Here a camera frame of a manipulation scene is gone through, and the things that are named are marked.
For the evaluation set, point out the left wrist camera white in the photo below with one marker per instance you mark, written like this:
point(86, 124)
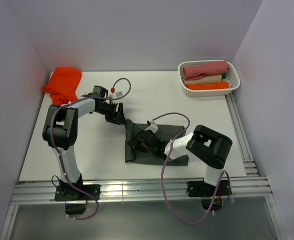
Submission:
point(115, 94)

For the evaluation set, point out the rolled orange t shirt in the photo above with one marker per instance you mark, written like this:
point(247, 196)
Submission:
point(208, 86)

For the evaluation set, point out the rolled pink t shirt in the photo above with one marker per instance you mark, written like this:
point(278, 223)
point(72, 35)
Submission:
point(205, 69)

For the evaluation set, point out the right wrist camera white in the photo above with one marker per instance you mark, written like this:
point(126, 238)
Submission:
point(152, 126)

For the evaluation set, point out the aluminium rail frame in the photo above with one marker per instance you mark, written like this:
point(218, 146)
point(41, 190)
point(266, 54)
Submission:
point(253, 185)

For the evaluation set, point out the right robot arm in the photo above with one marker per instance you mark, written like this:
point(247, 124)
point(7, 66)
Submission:
point(207, 145)

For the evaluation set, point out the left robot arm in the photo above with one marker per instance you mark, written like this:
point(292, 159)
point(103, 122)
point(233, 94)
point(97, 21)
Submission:
point(60, 131)

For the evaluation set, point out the rolled beige t shirt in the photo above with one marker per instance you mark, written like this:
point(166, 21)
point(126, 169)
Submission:
point(211, 79)

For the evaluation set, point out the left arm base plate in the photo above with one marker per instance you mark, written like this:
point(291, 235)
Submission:
point(75, 201)

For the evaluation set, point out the orange t shirt on table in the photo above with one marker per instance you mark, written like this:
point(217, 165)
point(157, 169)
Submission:
point(63, 84)

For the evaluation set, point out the dark grey t shirt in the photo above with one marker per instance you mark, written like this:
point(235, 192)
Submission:
point(164, 133)

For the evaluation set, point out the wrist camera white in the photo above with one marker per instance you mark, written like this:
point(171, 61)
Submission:
point(115, 94)
point(152, 126)

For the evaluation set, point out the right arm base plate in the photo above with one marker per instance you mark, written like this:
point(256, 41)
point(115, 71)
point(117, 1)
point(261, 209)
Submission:
point(200, 189)

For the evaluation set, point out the white plastic basket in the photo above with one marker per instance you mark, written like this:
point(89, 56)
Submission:
point(232, 78)

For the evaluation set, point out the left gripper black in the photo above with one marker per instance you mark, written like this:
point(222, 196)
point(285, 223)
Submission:
point(116, 117)

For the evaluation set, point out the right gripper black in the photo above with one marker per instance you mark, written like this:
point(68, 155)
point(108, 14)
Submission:
point(136, 142)

